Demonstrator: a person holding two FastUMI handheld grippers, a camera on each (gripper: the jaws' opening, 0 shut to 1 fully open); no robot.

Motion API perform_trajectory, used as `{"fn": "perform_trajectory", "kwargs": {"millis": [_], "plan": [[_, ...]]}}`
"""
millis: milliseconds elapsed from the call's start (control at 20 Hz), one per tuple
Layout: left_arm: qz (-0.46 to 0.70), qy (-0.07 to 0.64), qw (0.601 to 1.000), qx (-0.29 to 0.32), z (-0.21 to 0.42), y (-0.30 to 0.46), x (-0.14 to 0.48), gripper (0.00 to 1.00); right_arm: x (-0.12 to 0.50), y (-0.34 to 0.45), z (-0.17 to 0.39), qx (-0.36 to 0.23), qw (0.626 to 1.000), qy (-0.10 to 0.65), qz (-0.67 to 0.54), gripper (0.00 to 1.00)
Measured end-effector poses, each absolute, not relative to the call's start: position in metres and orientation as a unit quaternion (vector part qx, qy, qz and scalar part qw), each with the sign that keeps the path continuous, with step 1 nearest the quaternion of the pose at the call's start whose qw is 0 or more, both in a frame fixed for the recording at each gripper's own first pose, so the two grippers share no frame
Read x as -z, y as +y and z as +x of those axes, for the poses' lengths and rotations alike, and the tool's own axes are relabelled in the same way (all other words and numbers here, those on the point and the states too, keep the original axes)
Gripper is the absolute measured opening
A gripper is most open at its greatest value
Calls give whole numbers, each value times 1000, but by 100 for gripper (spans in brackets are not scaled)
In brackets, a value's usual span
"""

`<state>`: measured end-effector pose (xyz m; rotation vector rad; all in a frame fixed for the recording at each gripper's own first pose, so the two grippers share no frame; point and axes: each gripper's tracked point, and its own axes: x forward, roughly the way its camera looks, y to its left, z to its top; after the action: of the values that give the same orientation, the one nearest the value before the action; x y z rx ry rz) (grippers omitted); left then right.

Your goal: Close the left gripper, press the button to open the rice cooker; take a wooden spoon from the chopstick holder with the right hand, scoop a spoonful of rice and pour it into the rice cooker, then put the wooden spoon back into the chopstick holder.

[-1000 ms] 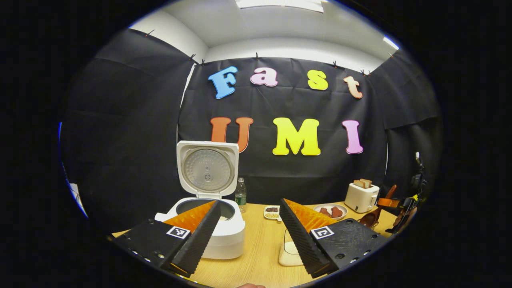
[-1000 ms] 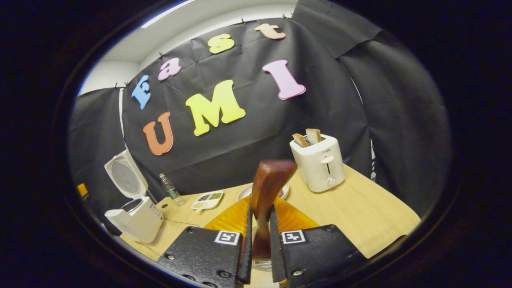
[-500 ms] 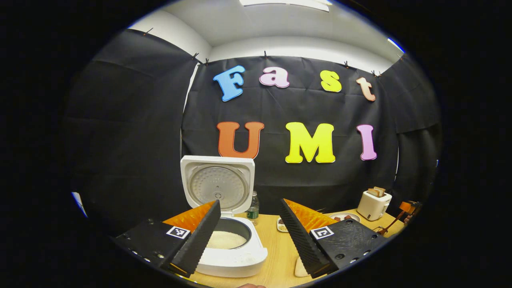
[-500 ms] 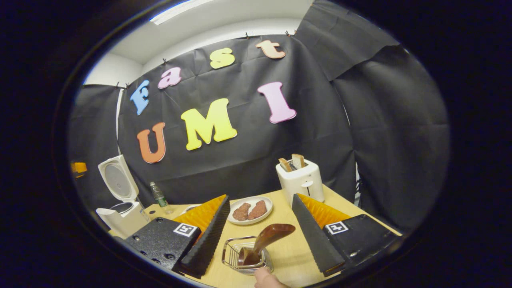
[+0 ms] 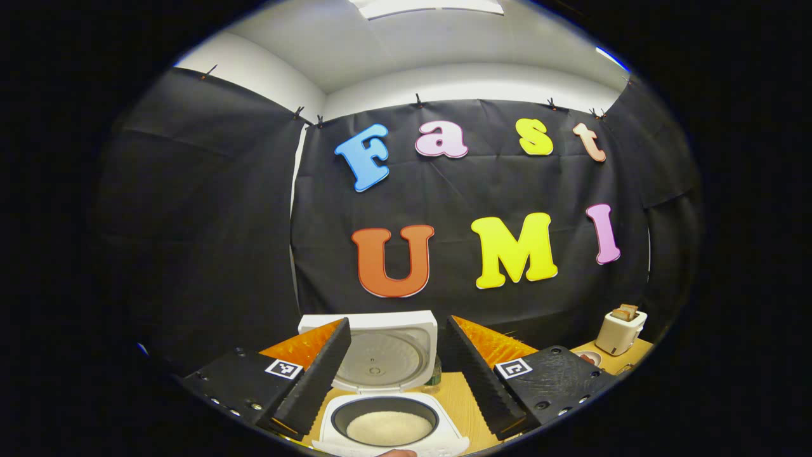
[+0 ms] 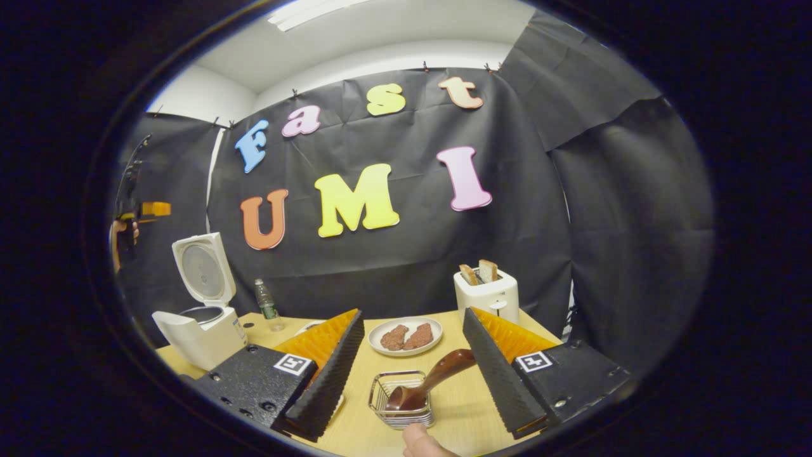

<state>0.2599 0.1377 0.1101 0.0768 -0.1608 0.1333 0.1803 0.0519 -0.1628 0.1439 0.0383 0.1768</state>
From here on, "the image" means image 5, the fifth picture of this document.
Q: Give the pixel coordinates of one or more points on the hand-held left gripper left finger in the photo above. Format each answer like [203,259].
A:
[317,381]

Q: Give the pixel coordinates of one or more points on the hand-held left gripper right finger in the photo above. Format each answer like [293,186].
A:
[476,381]

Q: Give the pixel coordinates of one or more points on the white rice cooker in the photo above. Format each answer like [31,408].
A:
[380,355]

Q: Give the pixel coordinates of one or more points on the white rice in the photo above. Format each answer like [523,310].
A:
[388,428]

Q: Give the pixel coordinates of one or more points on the clear water bottle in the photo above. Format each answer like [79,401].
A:
[435,374]

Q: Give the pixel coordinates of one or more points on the brown meat piece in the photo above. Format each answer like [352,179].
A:
[588,359]

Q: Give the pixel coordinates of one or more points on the white round plate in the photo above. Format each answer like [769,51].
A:
[599,363]

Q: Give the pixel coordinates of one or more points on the white toaster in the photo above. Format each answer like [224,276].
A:
[615,336]

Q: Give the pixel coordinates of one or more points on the toast slice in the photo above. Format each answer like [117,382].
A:
[630,310]
[619,314]

